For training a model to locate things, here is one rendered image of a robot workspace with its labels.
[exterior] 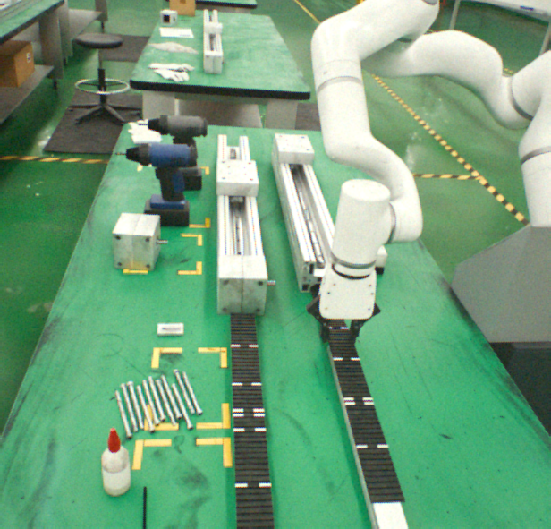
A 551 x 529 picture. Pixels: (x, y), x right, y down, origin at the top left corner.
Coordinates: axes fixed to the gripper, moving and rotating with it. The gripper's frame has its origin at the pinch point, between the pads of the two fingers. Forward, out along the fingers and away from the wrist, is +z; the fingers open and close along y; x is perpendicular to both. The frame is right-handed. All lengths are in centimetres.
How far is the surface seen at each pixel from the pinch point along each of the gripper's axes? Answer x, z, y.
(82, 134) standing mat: 325, 80, -121
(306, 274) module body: 19.0, -1.0, -4.1
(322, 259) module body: 24.5, -1.7, 0.4
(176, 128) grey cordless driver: 72, -15, -36
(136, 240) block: 27, -4, -43
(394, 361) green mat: -4.1, 4.0, 10.9
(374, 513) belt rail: -38.2, 1.5, -2.1
